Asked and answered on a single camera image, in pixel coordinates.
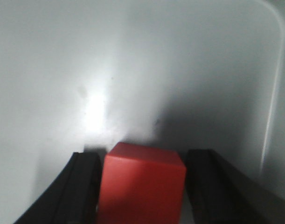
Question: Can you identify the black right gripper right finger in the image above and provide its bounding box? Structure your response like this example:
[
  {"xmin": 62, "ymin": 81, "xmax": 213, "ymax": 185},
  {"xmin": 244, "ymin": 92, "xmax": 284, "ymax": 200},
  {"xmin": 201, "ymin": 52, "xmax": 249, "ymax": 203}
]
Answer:
[{"xmin": 185, "ymin": 149, "xmax": 285, "ymax": 224}]

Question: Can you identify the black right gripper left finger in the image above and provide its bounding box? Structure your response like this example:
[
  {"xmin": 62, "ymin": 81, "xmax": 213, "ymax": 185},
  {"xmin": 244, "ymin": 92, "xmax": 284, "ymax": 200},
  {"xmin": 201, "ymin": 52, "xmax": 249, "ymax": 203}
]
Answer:
[{"xmin": 16, "ymin": 152, "xmax": 102, "ymax": 224}]

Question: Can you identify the red cube block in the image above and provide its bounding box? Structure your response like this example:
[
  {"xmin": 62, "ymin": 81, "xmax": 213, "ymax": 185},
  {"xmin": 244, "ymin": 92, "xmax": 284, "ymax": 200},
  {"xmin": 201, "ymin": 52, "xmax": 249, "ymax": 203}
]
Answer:
[{"xmin": 97, "ymin": 142, "xmax": 186, "ymax": 224}]

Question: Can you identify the grey metal tray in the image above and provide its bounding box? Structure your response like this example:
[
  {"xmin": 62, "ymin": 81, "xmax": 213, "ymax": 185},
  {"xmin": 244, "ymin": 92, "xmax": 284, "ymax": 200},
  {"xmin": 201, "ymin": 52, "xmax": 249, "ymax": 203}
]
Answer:
[{"xmin": 0, "ymin": 0, "xmax": 285, "ymax": 224}]

